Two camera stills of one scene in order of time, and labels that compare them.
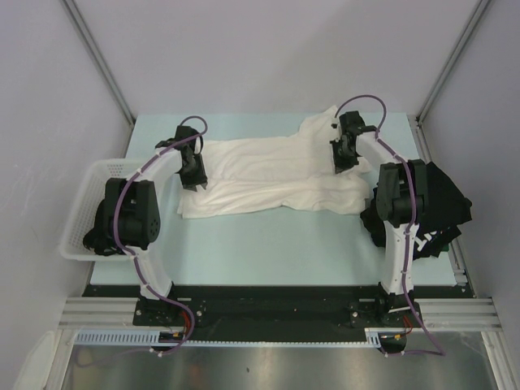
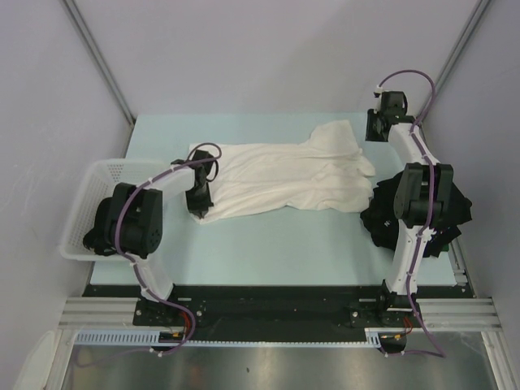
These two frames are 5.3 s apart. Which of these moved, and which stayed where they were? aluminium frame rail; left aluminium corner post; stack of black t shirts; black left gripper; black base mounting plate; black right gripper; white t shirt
Moved: white t shirt; black left gripper; black right gripper
Stayed: black base mounting plate; stack of black t shirts; left aluminium corner post; aluminium frame rail
